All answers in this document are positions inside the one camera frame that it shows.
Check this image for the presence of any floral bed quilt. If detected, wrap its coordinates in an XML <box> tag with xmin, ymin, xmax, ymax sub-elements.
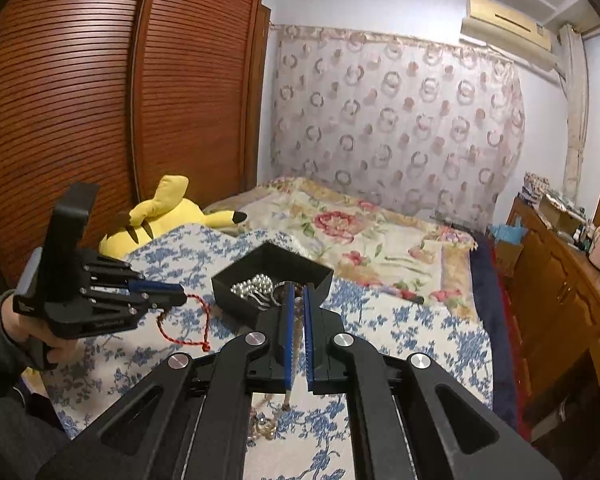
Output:
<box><xmin>204</xmin><ymin>178</ymin><xmax>479</xmax><ymax>323</ymax></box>

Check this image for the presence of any wall air conditioner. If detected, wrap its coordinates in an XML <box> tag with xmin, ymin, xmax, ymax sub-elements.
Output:
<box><xmin>460</xmin><ymin>0</ymin><xmax>559</xmax><ymax>72</ymax></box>

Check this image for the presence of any white pearl bead bracelet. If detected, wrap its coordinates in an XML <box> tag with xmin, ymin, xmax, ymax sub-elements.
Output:
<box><xmin>229</xmin><ymin>273</ymin><xmax>275</xmax><ymax>306</ymax></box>

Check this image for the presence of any left hand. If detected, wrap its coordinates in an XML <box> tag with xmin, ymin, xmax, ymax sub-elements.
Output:
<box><xmin>1</xmin><ymin>294</ymin><xmax>78</xmax><ymax>370</ymax></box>

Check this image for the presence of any wooden sideboard cabinet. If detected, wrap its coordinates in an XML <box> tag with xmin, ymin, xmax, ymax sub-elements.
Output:
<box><xmin>507</xmin><ymin>198</ymin><xmax>600</xmax><ymax>427</ymax></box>

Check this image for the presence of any yellow plush toy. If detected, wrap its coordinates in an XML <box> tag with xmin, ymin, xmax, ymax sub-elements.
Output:
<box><xmin>98</xmin><ymin>176</ymin><xmax>248</xmax><ymax>259</ymax></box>

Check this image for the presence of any red cord bead bracelet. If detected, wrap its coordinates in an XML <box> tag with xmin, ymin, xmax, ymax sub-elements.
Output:
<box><xmin>156</xmin><ymin>292</ymin><xmax>214</xmax><ymax>354</ymax></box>

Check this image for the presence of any patterned sheer curtain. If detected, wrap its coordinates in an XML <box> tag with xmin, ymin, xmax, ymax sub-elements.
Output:
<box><xmin>271</xmin><ymin>25</ymin><xmax>526</xmax><ymax>230</ymax></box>

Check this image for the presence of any wooden louvered wardrobe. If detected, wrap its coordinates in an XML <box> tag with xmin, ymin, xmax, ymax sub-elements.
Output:
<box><xmin>0</xmin><ymin>0</ymin><xmax>268</xmax><ymax>287</ymax></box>

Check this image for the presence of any cardboard box on cabinet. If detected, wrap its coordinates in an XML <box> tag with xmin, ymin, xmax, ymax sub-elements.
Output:
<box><xmin>536</xmin><ymin>193</ymin><xmax>585</xmax><ymax>236</ymax></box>

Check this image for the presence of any black jewelry box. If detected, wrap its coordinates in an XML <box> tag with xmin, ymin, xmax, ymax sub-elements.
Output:
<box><xmin>211</xmin><ymin>242</ymin><xmax>334</xmax><ymax>328</ymax></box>

